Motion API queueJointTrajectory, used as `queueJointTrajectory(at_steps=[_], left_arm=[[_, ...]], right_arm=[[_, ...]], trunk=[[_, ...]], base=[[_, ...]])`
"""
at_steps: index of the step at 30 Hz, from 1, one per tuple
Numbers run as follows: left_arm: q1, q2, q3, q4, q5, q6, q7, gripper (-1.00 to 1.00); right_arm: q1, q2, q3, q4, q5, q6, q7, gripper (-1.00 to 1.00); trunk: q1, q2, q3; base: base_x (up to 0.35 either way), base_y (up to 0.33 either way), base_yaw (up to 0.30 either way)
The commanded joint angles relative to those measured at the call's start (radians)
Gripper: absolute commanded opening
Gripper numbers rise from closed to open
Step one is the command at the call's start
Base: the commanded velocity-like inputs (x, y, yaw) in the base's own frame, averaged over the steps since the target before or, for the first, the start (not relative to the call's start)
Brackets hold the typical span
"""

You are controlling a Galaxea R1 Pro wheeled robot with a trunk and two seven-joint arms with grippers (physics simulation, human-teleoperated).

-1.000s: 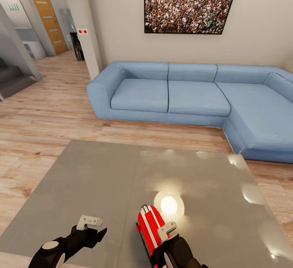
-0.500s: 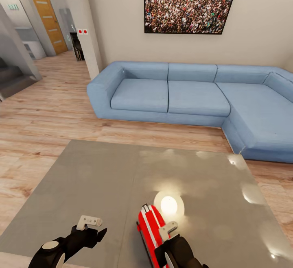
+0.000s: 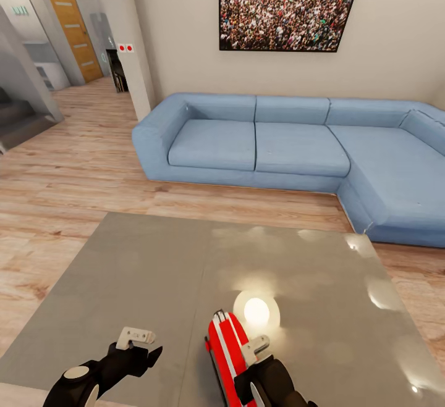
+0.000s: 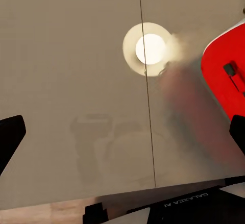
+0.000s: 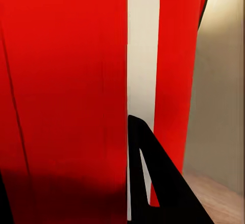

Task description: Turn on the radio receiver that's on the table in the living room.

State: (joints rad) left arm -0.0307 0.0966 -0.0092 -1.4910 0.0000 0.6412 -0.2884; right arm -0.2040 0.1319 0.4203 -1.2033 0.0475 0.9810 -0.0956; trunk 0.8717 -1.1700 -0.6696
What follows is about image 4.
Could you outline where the radio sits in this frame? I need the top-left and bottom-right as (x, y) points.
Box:
(201, 8), (245, 120)

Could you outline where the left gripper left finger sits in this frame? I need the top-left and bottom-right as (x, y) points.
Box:
(0, 115), (26, 175)

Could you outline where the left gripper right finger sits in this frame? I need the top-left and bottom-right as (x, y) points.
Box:
(230, 114), (245, 155)

